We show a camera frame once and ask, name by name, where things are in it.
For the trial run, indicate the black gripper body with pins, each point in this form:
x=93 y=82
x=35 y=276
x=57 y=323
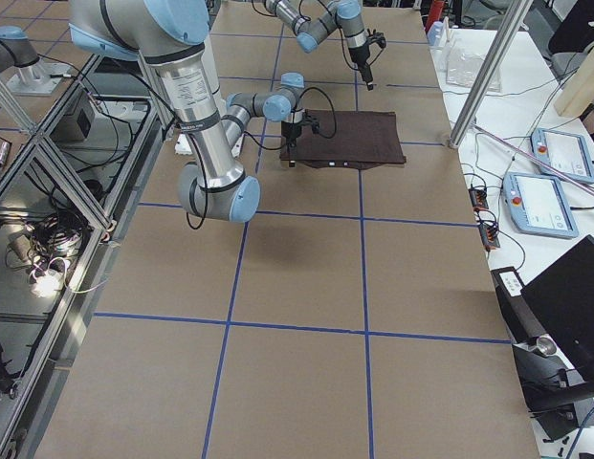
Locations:
x=360 y=56
x=292 y=132

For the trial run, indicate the dark brown t-shirt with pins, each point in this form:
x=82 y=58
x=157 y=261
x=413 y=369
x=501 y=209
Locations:
x=350 y=139

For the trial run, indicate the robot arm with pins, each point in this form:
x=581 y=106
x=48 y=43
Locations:
x=343 y=16
x=170 y=37

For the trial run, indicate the red cylinder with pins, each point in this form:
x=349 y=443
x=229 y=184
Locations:
x=435 y=12

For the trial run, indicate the clear plastic bag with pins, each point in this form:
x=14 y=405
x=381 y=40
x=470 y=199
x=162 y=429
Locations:
x=462 y=66

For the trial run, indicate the orange black connector block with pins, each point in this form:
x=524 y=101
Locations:
x=478 y=197

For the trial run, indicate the near teach pendant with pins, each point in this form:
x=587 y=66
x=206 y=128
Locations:
x=538 y=205

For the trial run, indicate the teach pendant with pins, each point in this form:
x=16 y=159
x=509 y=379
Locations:
x=565 y=152
x=538 y=205

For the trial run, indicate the far teach pendant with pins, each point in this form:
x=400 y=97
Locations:
x=565 y=152

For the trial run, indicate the black monitor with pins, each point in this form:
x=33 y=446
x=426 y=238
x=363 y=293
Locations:
x=562 y=300

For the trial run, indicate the aluminium frame post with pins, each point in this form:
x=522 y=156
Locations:
x=503 y=40

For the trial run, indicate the aluminium frame rack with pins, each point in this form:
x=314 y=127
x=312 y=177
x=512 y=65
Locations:
x=72 y=150

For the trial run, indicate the black camera stand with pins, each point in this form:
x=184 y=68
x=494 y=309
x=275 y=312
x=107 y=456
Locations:
x=540 y=369

